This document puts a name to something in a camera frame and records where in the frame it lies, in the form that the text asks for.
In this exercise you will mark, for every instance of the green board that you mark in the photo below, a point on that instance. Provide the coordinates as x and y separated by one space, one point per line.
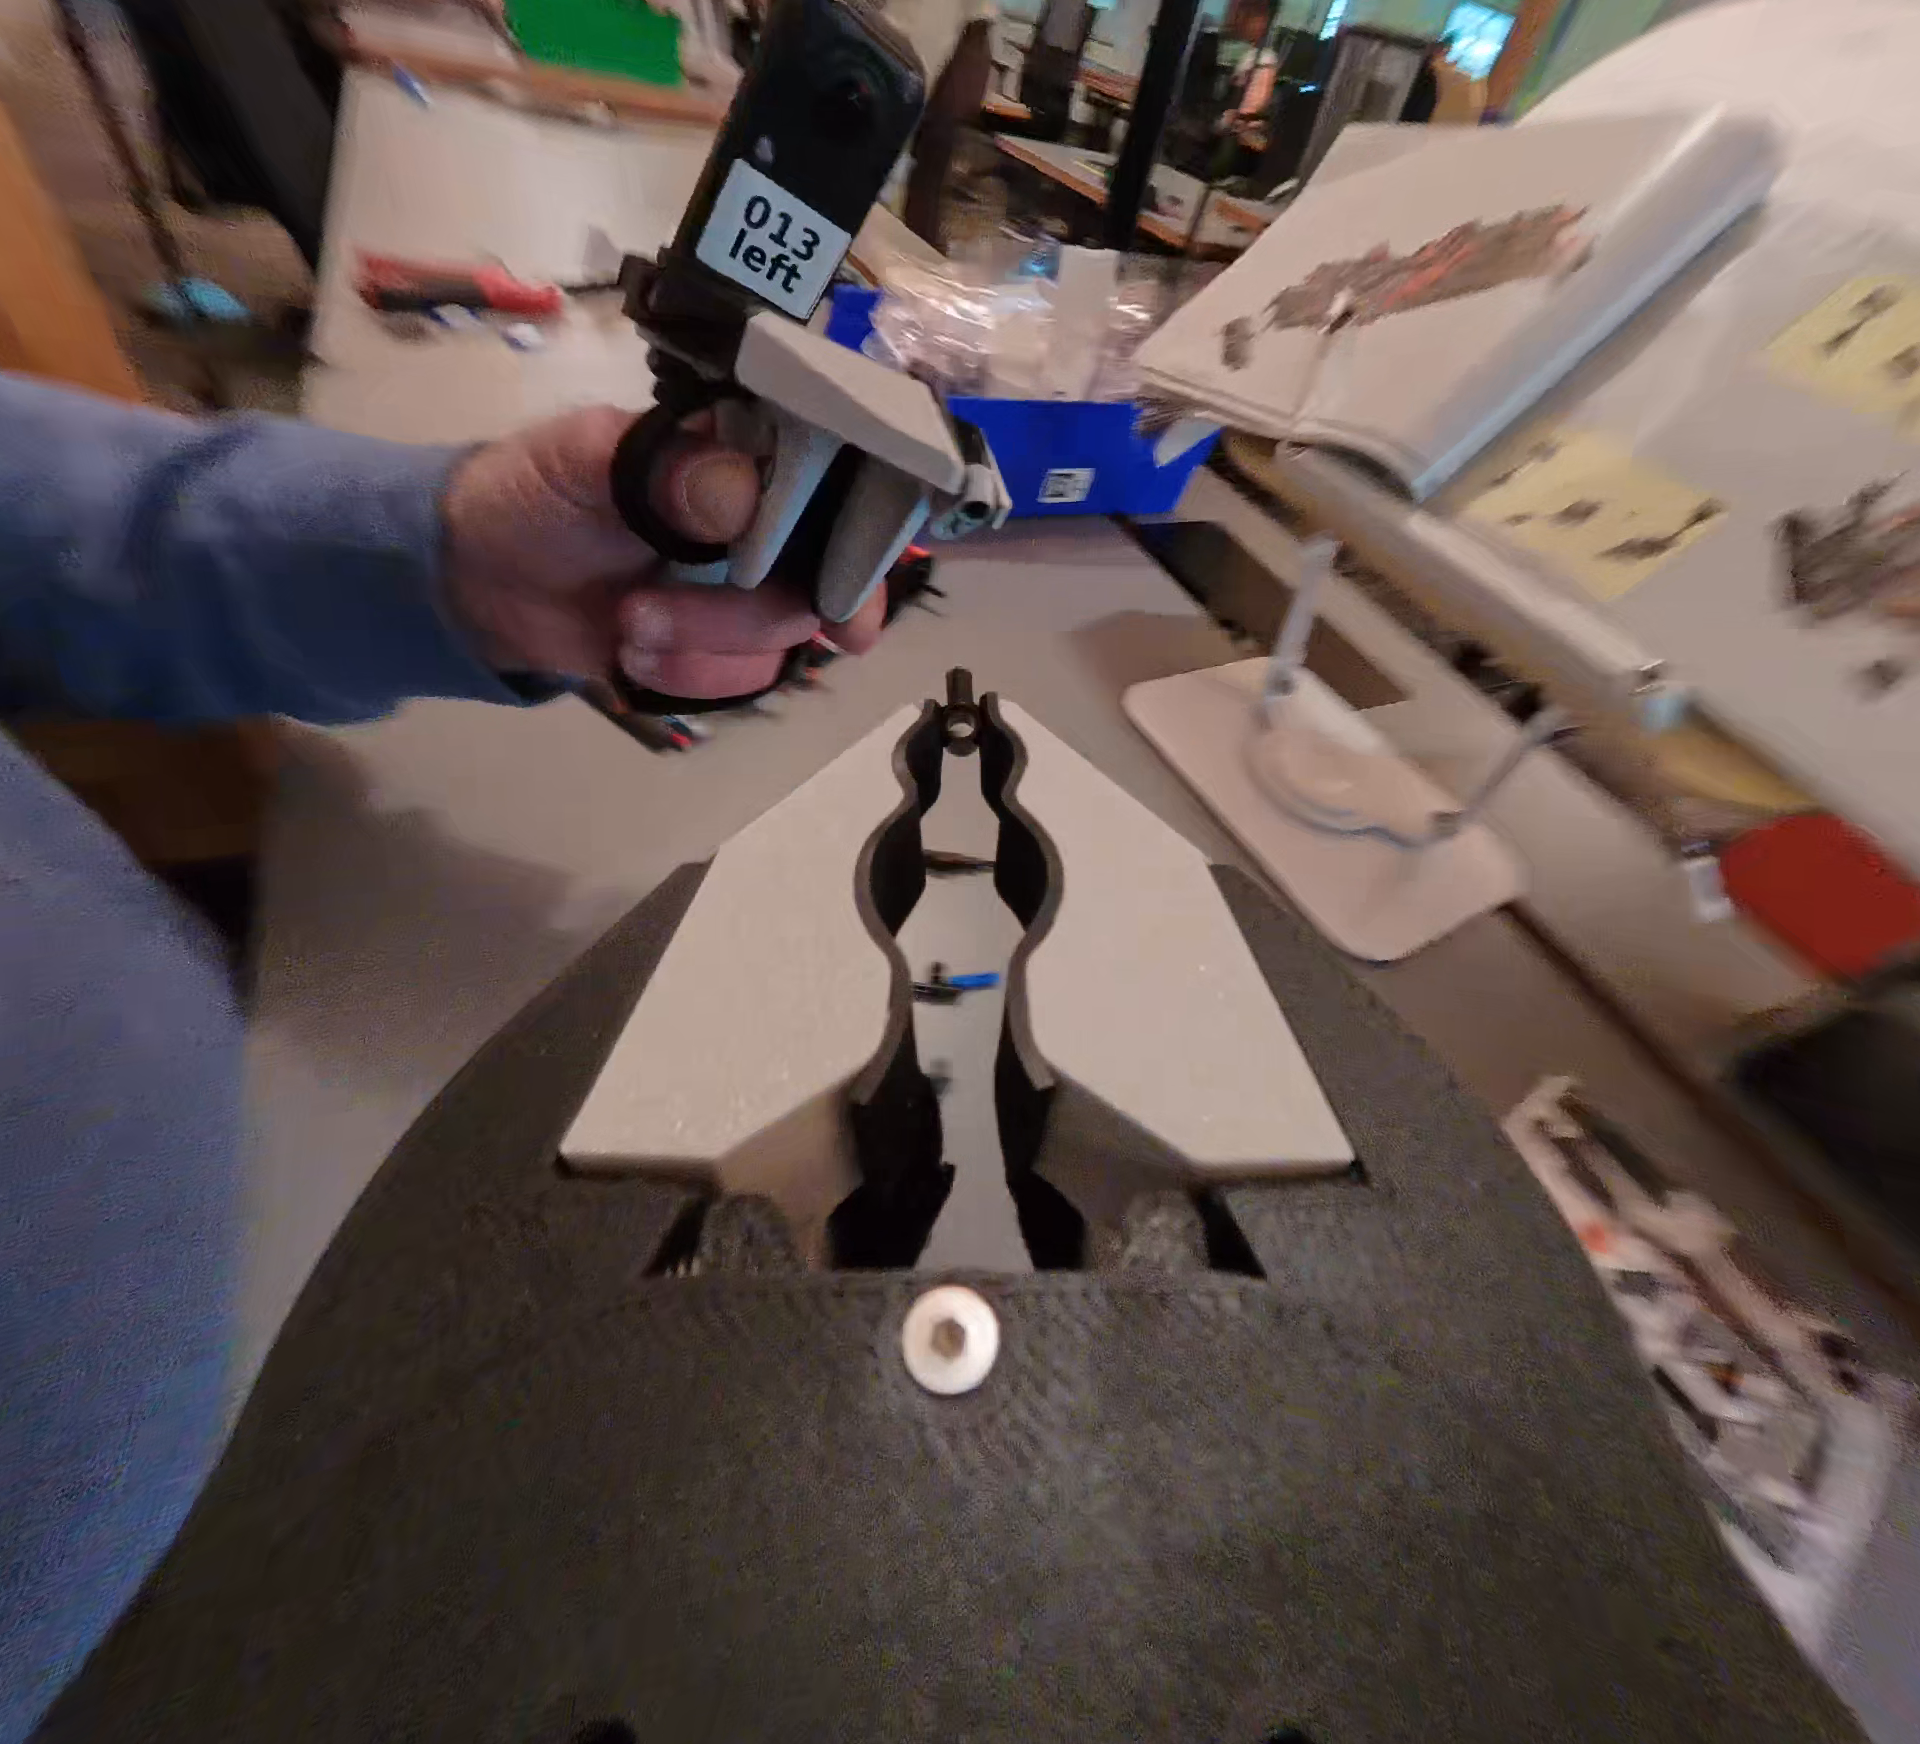
584 19

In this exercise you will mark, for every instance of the wooden cabinet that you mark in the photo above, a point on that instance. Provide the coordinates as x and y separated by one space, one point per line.
53 273

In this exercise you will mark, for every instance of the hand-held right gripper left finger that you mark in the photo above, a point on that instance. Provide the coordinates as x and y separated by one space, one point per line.
749 1023

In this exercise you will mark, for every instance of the person's left hand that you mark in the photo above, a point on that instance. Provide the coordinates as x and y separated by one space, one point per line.
540 544

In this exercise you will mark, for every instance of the person's left forearm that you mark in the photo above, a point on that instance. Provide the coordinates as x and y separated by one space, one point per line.
225 544

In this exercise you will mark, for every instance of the lego instruction booklet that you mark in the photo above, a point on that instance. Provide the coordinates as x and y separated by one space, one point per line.
1501 320

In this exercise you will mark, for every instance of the black lego pin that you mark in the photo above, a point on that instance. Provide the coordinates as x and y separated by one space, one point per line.
960 722

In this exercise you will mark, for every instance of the labelled blue storage bin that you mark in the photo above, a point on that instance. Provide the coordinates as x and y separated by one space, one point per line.
1080 455

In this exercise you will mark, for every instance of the black pole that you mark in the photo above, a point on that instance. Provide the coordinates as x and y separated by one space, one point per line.
1177 34

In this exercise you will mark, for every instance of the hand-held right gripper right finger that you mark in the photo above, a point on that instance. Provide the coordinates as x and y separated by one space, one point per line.
1185 1023

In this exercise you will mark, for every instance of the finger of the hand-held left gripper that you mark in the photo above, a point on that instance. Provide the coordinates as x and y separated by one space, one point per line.
877 529
840 402

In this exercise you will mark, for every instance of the dark lego set box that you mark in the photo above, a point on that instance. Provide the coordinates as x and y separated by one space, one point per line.
1846 1083

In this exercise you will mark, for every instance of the white book stand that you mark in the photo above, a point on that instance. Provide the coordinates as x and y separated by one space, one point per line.
1350 875

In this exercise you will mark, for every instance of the red storage bin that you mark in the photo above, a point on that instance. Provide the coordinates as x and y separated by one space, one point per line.
1821 896

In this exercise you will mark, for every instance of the clear plastic parts bags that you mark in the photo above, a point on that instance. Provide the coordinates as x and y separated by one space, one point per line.
1020 334

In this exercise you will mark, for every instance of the red black hand tool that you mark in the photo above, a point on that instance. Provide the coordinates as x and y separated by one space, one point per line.
450 286

